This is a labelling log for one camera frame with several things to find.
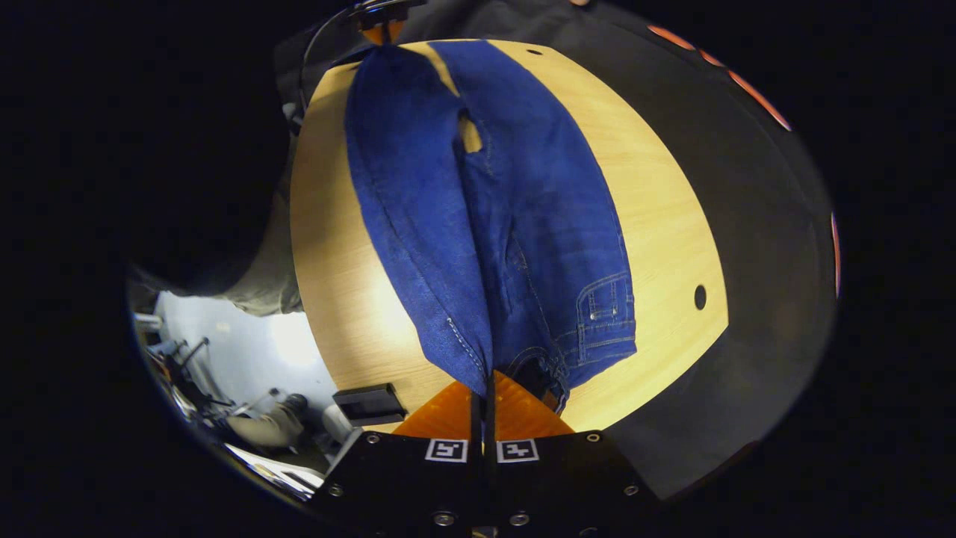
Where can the black tripod stand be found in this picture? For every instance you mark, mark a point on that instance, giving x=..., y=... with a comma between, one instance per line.
x=196, y=373

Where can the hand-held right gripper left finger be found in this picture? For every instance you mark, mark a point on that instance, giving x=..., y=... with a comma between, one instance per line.
x=418, y=486

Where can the person's leg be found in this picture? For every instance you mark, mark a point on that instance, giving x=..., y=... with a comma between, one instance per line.
x=265, y=427

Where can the black box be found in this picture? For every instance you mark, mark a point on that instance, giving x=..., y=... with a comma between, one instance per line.
x=370, y=403

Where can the blue jeans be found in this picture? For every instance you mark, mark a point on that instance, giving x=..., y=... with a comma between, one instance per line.
x=523, y=187

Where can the person's grey clothing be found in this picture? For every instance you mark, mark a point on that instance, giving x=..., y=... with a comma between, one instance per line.
x=269, y=276

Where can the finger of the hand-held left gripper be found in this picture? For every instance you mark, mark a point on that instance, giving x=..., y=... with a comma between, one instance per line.
x=382, y=31

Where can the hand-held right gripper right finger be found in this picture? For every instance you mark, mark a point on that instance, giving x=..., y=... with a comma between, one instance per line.
x=553, y=486

